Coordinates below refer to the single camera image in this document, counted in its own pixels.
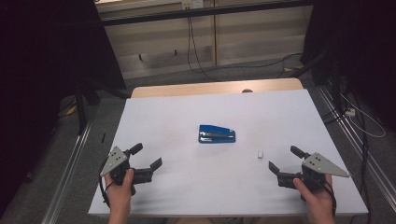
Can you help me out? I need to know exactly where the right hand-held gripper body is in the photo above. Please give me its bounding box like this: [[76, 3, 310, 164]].
[[277, 152, 350, 192]]

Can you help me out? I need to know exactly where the blue stapler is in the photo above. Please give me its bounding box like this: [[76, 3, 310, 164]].
[[198, 124, 236, 145]]

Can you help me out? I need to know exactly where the person's left hand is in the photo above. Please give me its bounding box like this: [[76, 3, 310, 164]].
[[105, 169, 134, 213]]

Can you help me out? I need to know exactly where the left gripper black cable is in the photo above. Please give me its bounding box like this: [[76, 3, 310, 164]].
[[98, 161, 113, 209]]

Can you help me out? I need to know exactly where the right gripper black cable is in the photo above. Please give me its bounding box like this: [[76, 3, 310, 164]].
[[323, 181, 338, 217]]

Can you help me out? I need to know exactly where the black curtain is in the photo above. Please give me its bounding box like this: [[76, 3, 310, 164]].
[[0, 0, 127, 213], [300, 0, 396, 132]]

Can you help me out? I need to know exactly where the aluminium floor rail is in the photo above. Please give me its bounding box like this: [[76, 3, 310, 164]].
[[317, 87, 396, 213], [40, 120, 92, 224]]

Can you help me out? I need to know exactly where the white cable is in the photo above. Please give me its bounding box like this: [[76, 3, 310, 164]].
[[340, 92, 387, 139]]

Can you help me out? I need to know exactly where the black floor cable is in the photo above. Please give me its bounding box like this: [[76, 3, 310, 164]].
[[354, 90, 372, 224]]

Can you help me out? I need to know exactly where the black stand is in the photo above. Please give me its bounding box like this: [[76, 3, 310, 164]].
[[74, 82, 101, 134]]

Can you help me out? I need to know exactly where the hanging black cable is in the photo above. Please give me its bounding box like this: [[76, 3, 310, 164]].
[[186, 17, 303, 82]]

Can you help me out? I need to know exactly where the person's right hand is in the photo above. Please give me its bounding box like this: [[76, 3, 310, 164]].
[[292, 175, 335, 216]]

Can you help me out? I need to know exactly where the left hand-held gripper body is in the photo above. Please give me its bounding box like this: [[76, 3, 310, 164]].
[[100, 146, 153, 196]]

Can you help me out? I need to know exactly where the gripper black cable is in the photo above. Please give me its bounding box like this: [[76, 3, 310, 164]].
[[323, 181, 338, 217], [98, 161, 113, 209]]

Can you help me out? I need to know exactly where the wooden table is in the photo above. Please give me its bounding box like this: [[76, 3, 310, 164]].
[[130, 77, 304, 99]]

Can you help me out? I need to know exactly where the black horizontal bar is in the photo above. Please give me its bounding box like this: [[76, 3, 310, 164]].
[[101, 0, 314, 27]]

